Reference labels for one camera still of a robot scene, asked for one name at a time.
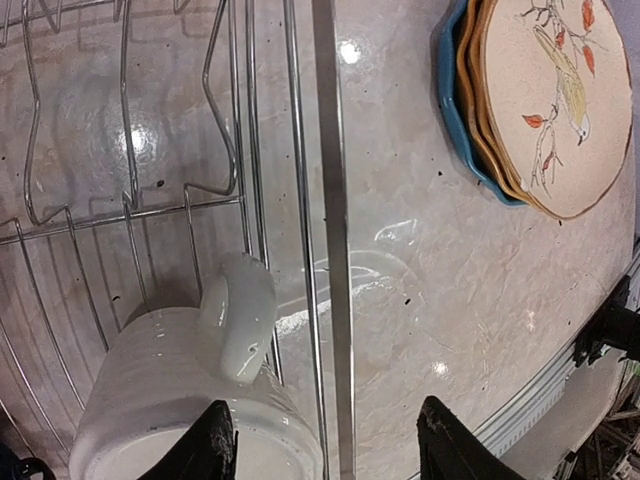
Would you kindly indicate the yellow polka dot plate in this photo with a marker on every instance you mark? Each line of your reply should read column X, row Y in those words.
column 467, row 86

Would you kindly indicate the dark blue mug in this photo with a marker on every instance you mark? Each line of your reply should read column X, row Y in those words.
column 14, row 468

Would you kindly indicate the aluminium front rail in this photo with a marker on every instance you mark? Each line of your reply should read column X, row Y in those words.
column 505, row 427

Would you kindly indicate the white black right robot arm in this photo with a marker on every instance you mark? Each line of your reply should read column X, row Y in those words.
column 586, row 393

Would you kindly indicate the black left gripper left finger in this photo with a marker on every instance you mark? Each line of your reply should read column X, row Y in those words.
column 206, row 451

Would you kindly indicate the blue polka dot plate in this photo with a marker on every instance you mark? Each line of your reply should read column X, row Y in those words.
column 450, row 105

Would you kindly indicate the cream ribbed mug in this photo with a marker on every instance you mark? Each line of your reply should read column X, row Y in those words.
column 168, row 365

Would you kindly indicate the cream plate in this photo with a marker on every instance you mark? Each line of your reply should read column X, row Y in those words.
column 558, row 95

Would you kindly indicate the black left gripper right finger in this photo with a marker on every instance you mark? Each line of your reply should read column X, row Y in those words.
column 449, row 451

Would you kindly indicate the wire dish rack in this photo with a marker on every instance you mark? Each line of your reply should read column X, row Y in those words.
column 133, row 135

